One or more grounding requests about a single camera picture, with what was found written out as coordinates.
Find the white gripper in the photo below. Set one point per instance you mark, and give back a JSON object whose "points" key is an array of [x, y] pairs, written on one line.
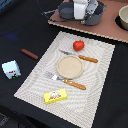
{"points": [[81, 6]]}

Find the grey two-handled pot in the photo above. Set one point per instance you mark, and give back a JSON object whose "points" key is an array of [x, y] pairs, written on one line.
{"points": [[94, 13]]}

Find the red tomato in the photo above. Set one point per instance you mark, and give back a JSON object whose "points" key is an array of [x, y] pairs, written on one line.
{"points": [[78, 45]]}

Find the white milk carton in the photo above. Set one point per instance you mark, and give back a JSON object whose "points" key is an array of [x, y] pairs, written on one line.
{"points": [[11, 69]]}

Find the brown sausage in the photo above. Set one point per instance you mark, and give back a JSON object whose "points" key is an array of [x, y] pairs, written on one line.
{"points": [[30, 54]]}

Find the beige bowl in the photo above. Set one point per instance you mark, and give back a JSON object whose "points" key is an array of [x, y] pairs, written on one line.
{"points": [[123, 14]]}

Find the beige round plate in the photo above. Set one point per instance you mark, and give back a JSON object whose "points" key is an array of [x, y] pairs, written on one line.
{"points": [[70, 67]]}

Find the yellow butter box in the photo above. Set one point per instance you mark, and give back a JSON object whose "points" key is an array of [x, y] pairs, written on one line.
{"points": [[54, 96]]}

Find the white woven placemat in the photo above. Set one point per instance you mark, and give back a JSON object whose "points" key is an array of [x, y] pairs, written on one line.
{"points": [[80, 106]]}

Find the grey saucepan with handle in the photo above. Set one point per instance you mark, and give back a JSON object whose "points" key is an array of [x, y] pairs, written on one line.
{"points": [[64, 11]]}

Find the knife with wooden handle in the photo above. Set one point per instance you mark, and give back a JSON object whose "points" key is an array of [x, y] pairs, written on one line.
{"points": [[81, 56]]}

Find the fork with wooden handle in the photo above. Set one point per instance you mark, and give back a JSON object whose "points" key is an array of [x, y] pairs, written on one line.
{"points": [[69, 82]]}

